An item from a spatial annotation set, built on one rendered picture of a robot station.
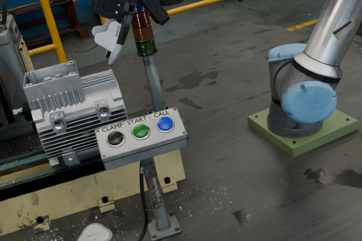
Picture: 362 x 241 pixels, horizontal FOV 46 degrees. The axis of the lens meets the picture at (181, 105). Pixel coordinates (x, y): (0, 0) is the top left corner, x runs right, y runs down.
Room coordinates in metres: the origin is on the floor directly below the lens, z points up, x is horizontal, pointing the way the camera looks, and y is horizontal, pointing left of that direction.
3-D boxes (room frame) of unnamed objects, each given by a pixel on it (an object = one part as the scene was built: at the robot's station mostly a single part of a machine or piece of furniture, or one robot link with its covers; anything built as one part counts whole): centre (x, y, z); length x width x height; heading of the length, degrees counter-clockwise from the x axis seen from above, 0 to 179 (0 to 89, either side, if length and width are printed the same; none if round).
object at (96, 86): (0.94, 0.24, 1.02); 0.20 x 0.19 x 0.19; 102
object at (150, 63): (1.28, 0.07, 1.01); 0.08 x 0.08 x 0.42; 11
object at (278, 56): (1.02, -0.30, 1.00); 0.13 x 0.12 x 0.14; 174
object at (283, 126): (1.03, -0.31, 0.88); 0.15 x 0.15 x 0.10
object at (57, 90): (0.93, 0.28, 1.11); 0.12 x 0.11 x 0.07; 102
